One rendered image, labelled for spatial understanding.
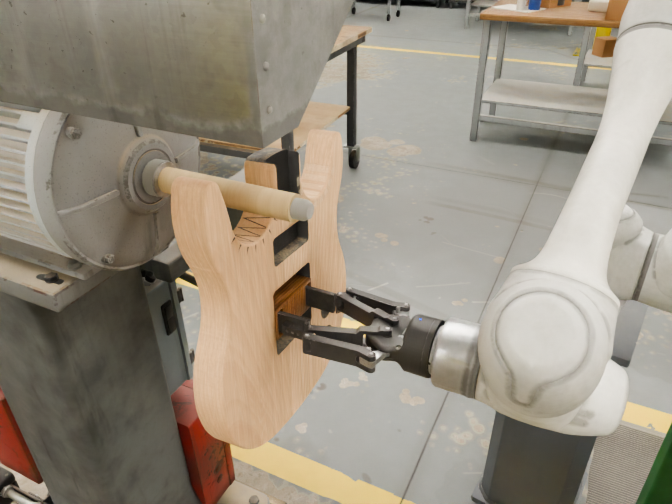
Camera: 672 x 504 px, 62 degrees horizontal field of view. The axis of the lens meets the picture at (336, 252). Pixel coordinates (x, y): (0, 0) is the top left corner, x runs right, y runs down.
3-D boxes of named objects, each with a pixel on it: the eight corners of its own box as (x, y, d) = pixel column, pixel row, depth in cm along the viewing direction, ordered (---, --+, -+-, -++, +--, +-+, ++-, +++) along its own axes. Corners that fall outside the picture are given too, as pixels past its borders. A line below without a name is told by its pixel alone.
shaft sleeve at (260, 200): (176, 165, 69) (175, 191, 70) (158, 167, 66) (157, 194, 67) (303, 192, 62) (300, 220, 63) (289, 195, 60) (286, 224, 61)
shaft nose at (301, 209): (301, 196, 62) (299, 217, 63) (290, 198, 60) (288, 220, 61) (317, 199, 61) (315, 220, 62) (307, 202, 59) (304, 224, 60)
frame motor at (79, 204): (-105, 244, 82) (-196, 63, 68) (47, 175, 102) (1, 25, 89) (100, 318, 66) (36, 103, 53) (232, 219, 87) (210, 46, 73)
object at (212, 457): (129, 476, 141) (94, 370, 122) (162, 440, 151) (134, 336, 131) (209, 516, 132) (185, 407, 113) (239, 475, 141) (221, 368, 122)
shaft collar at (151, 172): (167, 157, 70) (166, 193, 72) (141, 159, 66) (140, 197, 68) (180, 159, 70) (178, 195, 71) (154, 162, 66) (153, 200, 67)
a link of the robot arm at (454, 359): (486, 371, 74) (442, 358, 76) (496, 313, 69) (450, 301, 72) (469, 415, 66) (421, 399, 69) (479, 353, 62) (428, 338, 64)
